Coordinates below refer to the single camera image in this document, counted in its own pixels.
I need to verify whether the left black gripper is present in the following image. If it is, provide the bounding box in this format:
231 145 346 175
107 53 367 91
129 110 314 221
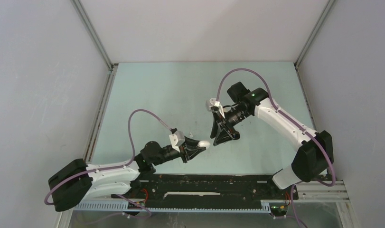
152 135 206 166

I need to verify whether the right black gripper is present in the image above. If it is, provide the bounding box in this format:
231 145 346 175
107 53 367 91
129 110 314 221
210 106 251 146

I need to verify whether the white earbud charging case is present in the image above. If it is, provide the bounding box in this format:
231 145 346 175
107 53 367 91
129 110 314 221
197 141 211 148

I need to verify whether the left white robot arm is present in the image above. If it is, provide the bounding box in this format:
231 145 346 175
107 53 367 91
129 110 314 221
45 134 211 212

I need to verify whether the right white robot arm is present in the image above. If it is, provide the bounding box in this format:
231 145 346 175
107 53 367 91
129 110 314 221
206 82 334 199

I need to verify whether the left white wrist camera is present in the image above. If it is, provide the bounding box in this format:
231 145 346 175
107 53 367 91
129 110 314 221
169 130 185 152

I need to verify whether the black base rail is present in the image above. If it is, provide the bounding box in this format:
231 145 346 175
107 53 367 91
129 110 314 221
124 174 298 210

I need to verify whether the white slotted cable duct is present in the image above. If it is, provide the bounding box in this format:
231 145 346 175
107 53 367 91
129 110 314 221
73 201 272 213

